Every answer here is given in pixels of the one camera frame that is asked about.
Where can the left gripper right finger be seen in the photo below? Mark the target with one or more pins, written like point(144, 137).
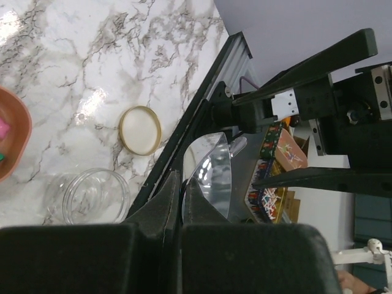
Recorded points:
point(221, 257)

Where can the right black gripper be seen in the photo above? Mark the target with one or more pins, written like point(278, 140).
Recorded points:
point(351, 117)

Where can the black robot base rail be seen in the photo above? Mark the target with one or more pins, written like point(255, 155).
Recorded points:
point(232, 62)

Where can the gold rimmed jar lid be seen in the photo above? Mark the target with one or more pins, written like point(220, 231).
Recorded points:
point(140, 130)

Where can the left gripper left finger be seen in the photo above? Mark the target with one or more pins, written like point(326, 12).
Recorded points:
point(136, 256)

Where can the silver metal scoop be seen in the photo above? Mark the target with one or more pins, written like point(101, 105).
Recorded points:
point(208, 160)

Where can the decorated tin box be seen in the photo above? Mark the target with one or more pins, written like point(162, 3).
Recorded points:
point(280, 152)

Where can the clear glass jar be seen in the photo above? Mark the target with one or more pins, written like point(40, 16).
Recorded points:
point(94, 196)

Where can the pink tray of star candies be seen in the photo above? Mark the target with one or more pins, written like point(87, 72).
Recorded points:
point(16, 128)

